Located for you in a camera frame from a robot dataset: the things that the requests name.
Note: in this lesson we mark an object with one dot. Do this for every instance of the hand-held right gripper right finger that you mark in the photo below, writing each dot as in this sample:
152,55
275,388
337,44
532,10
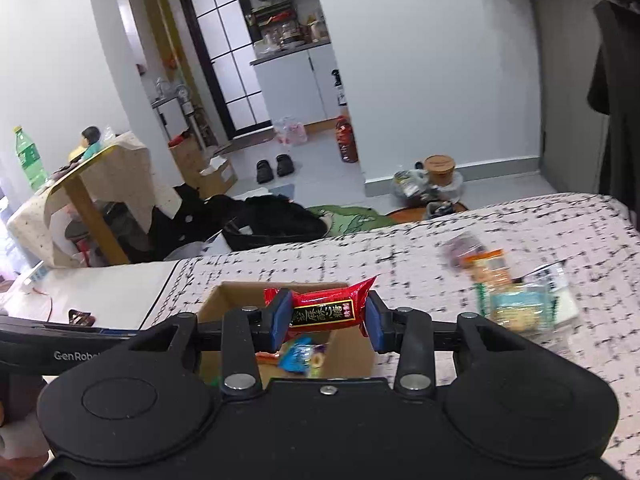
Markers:
375,325

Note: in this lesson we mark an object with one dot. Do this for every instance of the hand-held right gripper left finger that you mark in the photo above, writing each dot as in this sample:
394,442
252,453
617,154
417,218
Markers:
280,322

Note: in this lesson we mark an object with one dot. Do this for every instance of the pink snack packet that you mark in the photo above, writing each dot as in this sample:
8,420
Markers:
267,356

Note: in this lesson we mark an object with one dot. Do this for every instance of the red snack packet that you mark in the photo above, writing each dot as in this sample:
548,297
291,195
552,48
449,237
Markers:
325,310

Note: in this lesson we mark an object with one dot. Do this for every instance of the small green snack packet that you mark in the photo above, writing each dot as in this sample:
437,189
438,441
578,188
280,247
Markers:
215,382

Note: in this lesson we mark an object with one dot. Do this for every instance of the large green snack packet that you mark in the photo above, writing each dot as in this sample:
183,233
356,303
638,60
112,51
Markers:
481,300

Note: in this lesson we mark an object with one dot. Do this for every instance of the purple clear snack packet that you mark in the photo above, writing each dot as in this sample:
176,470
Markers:
460,250

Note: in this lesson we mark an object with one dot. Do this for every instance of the orange snack packet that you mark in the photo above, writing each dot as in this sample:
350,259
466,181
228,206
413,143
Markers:
487,265

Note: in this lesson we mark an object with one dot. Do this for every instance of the black white snack packet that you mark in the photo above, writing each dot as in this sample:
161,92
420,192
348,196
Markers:
550,277

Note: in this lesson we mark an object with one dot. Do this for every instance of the person's left hand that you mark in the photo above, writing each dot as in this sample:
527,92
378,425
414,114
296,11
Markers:
17,400

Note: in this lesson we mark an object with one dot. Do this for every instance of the brown hair clip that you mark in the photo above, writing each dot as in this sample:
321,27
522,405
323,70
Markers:
80,317

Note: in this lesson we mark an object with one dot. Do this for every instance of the white bed sheet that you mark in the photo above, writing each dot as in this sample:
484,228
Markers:
110,290

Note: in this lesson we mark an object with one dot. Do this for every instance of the white power strip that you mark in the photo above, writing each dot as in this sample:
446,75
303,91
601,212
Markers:
32,276

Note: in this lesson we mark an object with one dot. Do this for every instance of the black bag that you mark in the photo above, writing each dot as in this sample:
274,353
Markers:
275,225

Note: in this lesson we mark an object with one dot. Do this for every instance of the green rug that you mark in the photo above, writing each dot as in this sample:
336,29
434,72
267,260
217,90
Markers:
350,220

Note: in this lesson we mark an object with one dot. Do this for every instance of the brown round mat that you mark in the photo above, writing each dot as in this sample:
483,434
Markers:
400,214

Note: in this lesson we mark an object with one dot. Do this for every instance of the plastic trash bag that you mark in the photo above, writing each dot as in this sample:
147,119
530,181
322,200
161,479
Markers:
407,182

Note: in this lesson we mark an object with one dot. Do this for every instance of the black jacket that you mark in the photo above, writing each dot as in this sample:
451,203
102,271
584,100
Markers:
180,215

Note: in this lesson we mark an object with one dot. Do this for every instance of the black slipper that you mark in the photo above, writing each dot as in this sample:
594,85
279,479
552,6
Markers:
285,165
263,170

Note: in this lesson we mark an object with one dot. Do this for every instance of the clear plastic container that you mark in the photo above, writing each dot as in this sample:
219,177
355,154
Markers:
450,191

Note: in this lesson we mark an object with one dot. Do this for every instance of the small cardboard box white paper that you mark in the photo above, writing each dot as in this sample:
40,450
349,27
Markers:
217,172

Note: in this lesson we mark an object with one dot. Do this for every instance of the brown paper bucket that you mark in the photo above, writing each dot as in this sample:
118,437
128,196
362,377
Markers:
440,167

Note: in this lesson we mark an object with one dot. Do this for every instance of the small wooden side table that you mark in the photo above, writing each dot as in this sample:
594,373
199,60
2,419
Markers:
125,175

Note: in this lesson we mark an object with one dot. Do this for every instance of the cardboard box red item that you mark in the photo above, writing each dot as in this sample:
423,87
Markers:
185,155

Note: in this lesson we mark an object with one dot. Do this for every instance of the green soda bottle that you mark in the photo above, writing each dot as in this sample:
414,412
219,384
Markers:
27,160

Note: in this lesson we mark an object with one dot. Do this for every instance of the doll figure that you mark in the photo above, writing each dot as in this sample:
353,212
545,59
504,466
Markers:
90,141

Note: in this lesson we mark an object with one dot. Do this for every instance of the white kitchen cabinet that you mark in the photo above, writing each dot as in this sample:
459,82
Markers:
295,85

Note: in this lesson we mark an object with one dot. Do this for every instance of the standing fan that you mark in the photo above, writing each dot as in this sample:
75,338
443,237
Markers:
185,97

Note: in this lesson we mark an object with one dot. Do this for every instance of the black framed glass door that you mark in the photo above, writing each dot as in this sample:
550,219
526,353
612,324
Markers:
225,50

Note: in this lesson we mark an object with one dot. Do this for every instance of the grey door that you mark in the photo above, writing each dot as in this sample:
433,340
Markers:
560,85

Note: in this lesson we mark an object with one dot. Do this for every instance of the black coat pile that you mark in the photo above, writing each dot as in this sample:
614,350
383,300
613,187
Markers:
617,110

